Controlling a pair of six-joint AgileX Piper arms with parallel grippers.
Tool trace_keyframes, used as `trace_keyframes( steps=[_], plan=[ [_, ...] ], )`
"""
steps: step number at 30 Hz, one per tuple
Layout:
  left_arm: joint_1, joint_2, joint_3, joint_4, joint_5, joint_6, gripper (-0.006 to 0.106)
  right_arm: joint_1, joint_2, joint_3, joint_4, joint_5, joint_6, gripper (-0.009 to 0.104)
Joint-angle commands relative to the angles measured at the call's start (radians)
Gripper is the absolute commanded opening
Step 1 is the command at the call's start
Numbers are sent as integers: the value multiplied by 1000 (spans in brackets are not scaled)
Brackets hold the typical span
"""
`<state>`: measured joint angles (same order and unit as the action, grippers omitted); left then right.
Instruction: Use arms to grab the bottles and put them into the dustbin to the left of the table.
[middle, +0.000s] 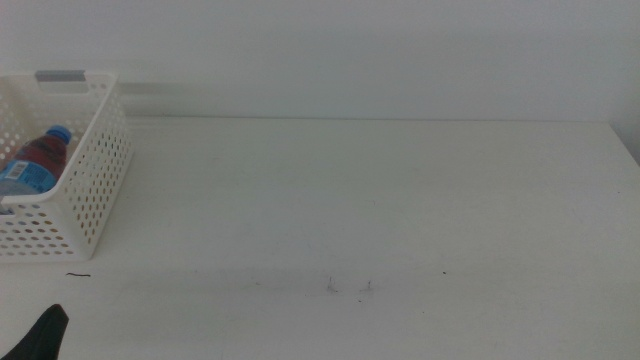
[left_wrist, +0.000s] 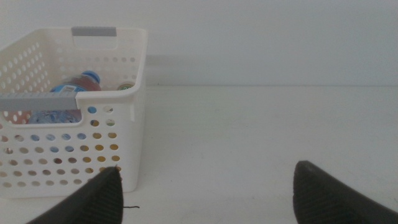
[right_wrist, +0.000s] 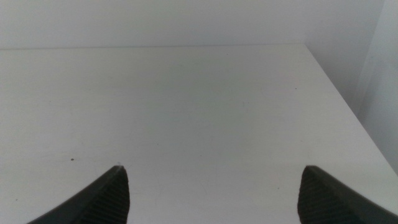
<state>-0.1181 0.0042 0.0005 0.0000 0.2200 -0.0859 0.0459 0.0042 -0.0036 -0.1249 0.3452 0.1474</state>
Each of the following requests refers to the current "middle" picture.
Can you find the red soda can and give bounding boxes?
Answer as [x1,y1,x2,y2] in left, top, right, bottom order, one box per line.
[21,138,71,181]

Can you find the small water bottle blue cap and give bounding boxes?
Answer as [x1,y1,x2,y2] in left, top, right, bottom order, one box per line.
[0,124,73,202]

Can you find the white perforated plastic basket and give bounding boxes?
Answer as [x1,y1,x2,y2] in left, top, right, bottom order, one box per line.
[0,71,134,263]

